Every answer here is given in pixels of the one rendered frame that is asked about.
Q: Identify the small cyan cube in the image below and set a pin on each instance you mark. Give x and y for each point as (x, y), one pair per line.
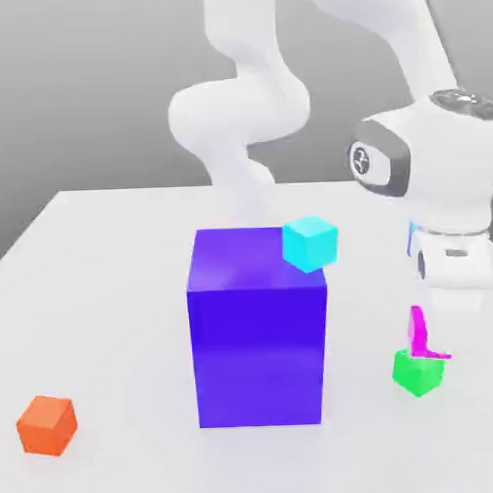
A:
(310, 244)

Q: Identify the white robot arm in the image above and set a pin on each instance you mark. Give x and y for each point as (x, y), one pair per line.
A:
(241, 110)

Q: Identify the small green cube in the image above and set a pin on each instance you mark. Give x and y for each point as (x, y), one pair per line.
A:
(417, 374)

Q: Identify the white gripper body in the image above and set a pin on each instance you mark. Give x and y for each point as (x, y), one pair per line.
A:
(456, 302)

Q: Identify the small orange cube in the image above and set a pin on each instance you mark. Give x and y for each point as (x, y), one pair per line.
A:
(46, 427)

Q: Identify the small magenta cube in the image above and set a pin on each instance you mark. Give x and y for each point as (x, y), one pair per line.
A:
(417, 332)

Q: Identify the large purple box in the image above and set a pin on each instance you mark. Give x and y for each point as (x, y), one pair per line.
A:
(258, 350)

